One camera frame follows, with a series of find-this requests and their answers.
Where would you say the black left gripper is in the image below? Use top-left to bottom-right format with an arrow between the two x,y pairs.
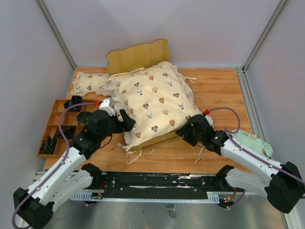
99,108 -> 135,141

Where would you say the cream animal print mattress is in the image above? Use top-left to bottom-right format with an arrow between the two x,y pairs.
108,62 -> 200,156

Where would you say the wooden pet bed frame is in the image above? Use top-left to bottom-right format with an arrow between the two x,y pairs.
106,39 -> 178,151

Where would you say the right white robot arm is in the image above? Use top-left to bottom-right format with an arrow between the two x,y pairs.
176,114 -> 305,214

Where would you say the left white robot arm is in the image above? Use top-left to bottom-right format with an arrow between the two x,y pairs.
11,108 -> 135,229

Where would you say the rolled dark green sock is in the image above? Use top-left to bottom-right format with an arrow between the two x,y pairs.
76,111 -> 93,125

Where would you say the small animal print pillow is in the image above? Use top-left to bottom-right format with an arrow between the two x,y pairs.
71,72 -> 109,96

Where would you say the black rolled sock top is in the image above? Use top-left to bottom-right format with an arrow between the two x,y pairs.
63,95 -> 83,112

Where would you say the mint green cloth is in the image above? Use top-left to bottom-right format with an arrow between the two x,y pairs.
232,130 -> 273,158

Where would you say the dark folded sock middle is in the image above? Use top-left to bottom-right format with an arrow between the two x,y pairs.
53,125 -> 76,140

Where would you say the wooden compartment tray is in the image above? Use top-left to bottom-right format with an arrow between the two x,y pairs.
37,99 -> 98,159

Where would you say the dark patterned sock bottom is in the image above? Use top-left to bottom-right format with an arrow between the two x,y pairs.
39,135 -> 57,155

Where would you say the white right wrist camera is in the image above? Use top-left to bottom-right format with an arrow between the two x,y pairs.
203,109 -> 214,126

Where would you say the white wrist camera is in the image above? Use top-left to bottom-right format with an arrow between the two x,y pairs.
99,97 -> 115,116
203,109 -> 214,126

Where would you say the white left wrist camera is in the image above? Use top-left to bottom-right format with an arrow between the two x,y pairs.
99,97 -> 115,116

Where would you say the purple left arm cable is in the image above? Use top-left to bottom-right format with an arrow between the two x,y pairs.
11,101 -> 97,229

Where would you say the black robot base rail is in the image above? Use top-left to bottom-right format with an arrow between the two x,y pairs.
90,171 -> 234,193

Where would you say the white slotted cable duct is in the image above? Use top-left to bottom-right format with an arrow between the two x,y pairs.
70,188 -> 220,204

